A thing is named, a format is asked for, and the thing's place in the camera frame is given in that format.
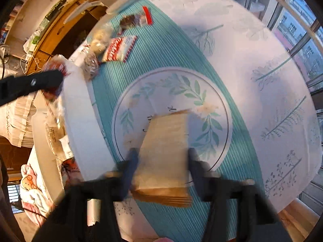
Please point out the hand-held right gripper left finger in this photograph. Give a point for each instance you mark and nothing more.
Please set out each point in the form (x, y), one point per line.
(132, 167)

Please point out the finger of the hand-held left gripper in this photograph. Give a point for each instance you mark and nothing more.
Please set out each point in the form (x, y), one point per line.
(37, 82)

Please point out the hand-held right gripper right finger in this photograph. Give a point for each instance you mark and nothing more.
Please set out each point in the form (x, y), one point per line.
(195, 167)

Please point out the red and clear snack packet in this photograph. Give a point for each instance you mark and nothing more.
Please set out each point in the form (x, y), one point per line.
(56, 63)

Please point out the tan paper snack packet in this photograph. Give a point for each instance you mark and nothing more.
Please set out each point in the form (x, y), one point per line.
(164, 151)

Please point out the white plastic bin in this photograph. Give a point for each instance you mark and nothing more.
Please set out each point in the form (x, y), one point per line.
(78, 121)

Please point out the white packet with black text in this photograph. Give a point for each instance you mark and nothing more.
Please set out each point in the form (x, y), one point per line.
(54, 136)

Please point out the red and white fruit packet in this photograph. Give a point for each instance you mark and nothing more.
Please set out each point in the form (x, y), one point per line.
(69, 169)

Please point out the white quilted cloth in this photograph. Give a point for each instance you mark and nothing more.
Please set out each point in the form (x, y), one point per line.
(17, 121)

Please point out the wooden cabinet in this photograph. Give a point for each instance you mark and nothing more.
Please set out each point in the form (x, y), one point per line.
(50, 37)

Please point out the clear wrapped cookie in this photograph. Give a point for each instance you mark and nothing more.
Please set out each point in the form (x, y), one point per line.
(99, 42)
(90, 64)

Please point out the red and white striped packet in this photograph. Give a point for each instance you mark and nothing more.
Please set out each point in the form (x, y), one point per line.
(118, 49)

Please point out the pink cartoon print blanket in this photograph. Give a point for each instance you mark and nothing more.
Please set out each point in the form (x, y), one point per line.
(27, 184)

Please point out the brown snack in clear wrapper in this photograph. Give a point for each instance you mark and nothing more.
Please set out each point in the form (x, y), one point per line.
(128, 21)

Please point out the teal leaf print tablecloth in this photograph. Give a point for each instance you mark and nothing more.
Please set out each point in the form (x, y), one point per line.
(252, 55)

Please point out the clear packet with red strip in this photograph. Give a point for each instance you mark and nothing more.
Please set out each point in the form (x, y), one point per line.
(147, 16)

